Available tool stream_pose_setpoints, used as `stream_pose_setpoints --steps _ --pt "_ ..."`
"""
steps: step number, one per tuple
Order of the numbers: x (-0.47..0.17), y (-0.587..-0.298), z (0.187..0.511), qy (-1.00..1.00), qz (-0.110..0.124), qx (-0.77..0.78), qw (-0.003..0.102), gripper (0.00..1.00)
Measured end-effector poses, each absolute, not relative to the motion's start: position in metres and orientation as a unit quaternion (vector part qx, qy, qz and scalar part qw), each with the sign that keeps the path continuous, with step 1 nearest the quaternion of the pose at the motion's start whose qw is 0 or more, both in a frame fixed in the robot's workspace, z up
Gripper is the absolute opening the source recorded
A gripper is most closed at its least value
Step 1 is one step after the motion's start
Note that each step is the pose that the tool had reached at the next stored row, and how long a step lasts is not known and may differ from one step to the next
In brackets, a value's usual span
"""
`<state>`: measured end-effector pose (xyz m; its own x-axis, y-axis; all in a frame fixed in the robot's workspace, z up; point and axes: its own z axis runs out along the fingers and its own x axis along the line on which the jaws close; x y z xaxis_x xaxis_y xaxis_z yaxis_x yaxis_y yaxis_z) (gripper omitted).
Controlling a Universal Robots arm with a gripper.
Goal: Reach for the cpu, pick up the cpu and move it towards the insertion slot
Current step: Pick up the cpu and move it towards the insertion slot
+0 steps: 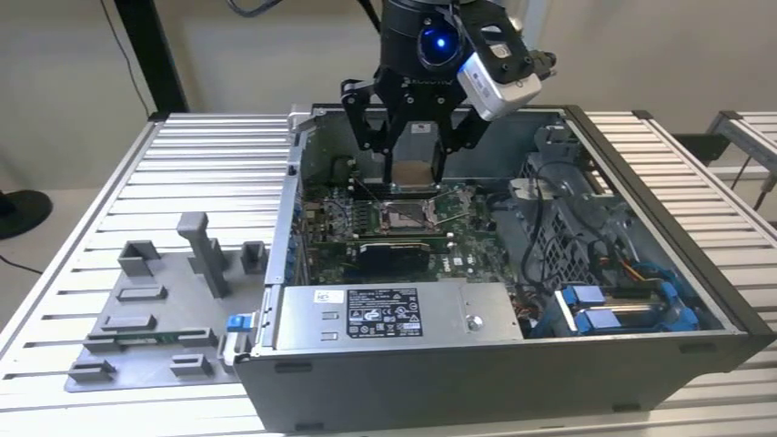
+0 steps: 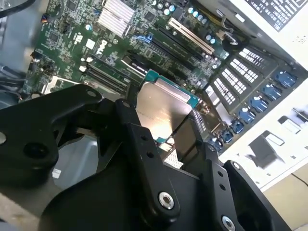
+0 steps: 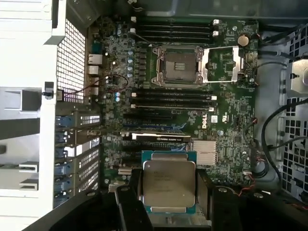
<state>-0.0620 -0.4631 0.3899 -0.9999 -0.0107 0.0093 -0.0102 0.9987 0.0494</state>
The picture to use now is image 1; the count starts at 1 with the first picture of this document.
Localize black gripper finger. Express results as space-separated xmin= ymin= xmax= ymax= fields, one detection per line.
xmin=430 ymin=107 xmax=488 ymax=184
xmin=338 ymin=79 xmax=402 ymax=185

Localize silver square CPU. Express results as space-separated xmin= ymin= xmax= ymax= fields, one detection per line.
xmin=390 ymin=158 xmax=440 ymax=188

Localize CPU socket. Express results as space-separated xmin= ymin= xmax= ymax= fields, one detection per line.
xmin=378 ymin=199 xmax=440 ymax=233

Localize metal socket cover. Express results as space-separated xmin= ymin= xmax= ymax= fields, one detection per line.
xmin=430 ymin=188 xmax=482 ymax=225

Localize green motherboard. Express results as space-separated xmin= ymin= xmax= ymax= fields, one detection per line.
xmin=300 ymin=179 xmax=521 ymax=287

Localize black graphics card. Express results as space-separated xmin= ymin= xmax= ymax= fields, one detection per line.
xmin=345 ymin=240 xmax=433 ymax=279

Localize grey metal drive cage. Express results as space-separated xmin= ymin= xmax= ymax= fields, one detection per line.
xmin=490 ymin=152 xmax=638 ymax=292

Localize black box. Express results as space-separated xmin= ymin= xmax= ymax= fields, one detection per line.
xmin=670 ymin=133 xmax=729 ymax=165

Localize silver power supply unit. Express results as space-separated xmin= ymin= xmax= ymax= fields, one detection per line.
xmin=272 ymin=281 xmax=526 ymax=351

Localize blue disk carrier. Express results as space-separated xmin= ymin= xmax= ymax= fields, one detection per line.
xmin=554 ymin=284 xmax=612 ymax=305
xmin=573 ymin=307 xmax=624 ymax=337

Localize grey parts rack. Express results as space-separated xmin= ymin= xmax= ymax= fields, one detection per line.
xmin=63 ymin=211 xmax=269 ymax=393

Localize hard disk in blue carrier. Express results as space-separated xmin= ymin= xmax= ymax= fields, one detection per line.
xmin=217 ymin=311 xmax=256 ymax=366

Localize blue plastic latch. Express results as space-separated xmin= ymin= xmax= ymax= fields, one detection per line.
xmin=658 ymin=279 xmax=701 ymax=333

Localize black open PC case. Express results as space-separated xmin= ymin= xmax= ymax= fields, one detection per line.
xmin=233 ymin=103 xmax=777 ymax=433

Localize green RAM stick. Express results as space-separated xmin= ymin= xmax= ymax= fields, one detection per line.
xmin=115 ymin=333 xmax=184 ymax=345

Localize black round monitor foot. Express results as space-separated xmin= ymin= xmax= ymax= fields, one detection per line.
xmin=0 ymin=189 xmax=53 ymax=240

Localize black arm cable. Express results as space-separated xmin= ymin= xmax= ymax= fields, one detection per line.
xmin=356 ymin=0 xmax=385 ymax=36

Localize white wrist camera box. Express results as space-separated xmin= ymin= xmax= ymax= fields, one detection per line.
xmin=454 ymin=25 xmax=545 ymax=122

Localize black cable in case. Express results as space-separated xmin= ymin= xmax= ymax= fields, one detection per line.
xmin=521 ymin=175 xmax=614 ymax=292

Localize black upright post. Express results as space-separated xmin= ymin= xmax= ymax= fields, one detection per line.
xmin=115 ymin=0 xmax=191 ymax=115

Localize thin black wall cable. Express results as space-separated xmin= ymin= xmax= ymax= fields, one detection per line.
xmin=100 ymin=0 xmax=152 ymax=117

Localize yellow and orange wires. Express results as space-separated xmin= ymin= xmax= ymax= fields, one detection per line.
xmin=624 ymin=259 xmax=666 ymax=284

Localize aluminium profile frame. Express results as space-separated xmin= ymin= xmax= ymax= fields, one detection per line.
xmin=706 ymin=110 xmax=777 ymax=169

